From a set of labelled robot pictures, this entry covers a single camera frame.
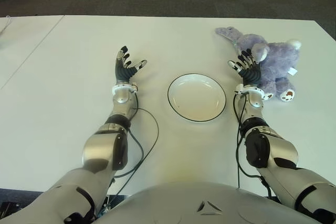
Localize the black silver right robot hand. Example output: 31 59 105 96
227 48 263 87

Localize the black box under table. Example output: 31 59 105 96
0 201 26 218

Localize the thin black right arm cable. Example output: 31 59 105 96
233 90 249 189

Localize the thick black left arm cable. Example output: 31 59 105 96
114 126 145 178

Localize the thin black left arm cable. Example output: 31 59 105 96
103 89 160 209

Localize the silver robot torso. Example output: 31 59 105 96
93 180 316 224

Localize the purple plush bunny doll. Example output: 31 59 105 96
214 26 302 102

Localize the white plate with black rim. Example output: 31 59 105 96
167 73 227 124

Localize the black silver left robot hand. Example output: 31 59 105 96
114 46 148 85

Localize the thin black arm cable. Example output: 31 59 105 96
103 89 160 209
233 90 249 189

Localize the thin white wire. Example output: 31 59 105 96
0 16 13 36

